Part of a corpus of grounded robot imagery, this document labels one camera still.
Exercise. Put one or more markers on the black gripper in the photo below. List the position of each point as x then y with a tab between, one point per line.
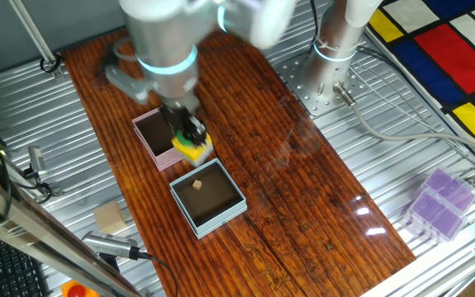
180	115

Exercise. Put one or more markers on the small wooden cube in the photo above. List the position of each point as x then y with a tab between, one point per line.
197	185

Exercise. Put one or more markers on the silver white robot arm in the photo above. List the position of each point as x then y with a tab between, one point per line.
163	37

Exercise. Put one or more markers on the pink cardboard box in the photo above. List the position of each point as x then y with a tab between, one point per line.
167	160

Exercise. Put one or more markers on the light blue cardboard box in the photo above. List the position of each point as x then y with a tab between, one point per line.
213	202

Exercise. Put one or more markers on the clear box with purple contents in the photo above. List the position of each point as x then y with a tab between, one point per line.
454	189
437	216

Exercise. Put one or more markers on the glossy brown wooden board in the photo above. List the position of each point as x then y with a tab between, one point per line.
283	185

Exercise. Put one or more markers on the large wooden block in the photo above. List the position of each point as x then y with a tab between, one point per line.
109	218

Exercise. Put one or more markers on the white diagonal rod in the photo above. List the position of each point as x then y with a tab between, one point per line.
31	31

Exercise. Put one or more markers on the red emergency stop button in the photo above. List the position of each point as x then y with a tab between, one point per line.
76	290

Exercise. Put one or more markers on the black keyboard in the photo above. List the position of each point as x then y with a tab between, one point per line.
10	268

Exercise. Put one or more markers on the red blue yellow patterned cloth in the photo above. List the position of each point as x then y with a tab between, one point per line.
452	53

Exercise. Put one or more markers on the gray wrist camera mount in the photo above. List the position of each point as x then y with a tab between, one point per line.
132	86

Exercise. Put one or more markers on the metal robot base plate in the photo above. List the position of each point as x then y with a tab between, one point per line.
297	78

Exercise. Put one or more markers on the silver camera on stand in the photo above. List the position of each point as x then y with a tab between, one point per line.
107	244

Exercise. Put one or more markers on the small gray camera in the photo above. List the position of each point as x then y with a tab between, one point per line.
37	160

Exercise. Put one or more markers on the aluminium frame bar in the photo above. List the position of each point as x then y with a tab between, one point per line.
35	231

